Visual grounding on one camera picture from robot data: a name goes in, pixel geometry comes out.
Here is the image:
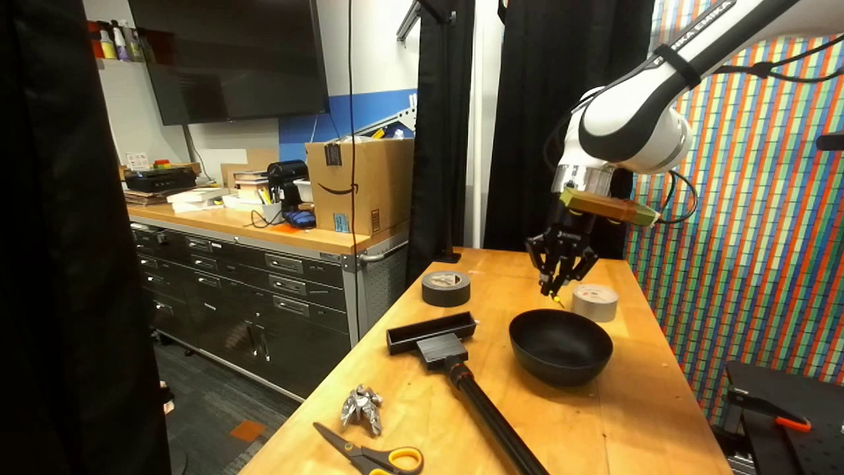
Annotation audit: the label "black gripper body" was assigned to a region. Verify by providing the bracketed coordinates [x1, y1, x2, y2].
[526, 204, 598, 270]

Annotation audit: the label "grey tape roll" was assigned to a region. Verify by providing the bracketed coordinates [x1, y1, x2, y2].
[573, 286, 617, 322]

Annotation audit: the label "yellow handled scissors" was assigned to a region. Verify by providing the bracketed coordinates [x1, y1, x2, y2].
[313, 423, 424, 475]

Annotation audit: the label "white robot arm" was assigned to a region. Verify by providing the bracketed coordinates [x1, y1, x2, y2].
[526, 0, 817, 295]

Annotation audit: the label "black bowl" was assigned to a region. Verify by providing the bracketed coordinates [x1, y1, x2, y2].
[510, 308, 614, 385]

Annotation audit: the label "black tape roll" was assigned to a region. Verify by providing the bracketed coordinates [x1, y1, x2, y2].
[423, 272, 469, 306]

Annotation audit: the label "black curtain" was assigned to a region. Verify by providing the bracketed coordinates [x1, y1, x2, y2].
[406, 0, 656, 278]

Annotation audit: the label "cardboard amazon box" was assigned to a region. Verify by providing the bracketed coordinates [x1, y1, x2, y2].
[307, 140, 415, 239]

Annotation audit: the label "silver binder clip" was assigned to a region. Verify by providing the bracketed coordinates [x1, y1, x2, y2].
[340, 385, 382, 435]

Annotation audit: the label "black tool cabinet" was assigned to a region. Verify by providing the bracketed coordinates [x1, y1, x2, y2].
[131, 221, 406, 398]

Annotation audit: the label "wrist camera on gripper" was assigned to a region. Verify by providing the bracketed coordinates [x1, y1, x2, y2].
[560, 191, 660, 227]

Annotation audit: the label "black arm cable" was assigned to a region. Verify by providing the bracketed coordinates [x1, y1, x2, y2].
[654, 35, 844, 227]

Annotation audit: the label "orange handled tool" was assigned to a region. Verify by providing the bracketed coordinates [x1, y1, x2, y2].
[729, 389, 813, 432]

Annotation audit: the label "wall mounted television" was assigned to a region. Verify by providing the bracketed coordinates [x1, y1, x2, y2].
[126, 0, 327, 125]

